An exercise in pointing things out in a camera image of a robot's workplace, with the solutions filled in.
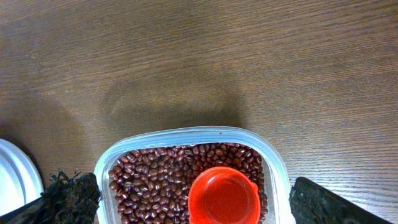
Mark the clear plastic food container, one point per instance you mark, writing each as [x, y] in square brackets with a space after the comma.
[277, 186]

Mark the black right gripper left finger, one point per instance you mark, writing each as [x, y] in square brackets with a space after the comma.
[71, 200]

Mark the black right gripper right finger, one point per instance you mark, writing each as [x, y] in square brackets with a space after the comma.
[312, 203]

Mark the orange plastic measuring scoop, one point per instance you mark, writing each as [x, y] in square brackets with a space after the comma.
[223, 195]

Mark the white digital kitchen scale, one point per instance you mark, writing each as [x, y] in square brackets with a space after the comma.
[21, 182]

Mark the red adzuki beans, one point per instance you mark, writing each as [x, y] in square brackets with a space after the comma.
[151, 185]

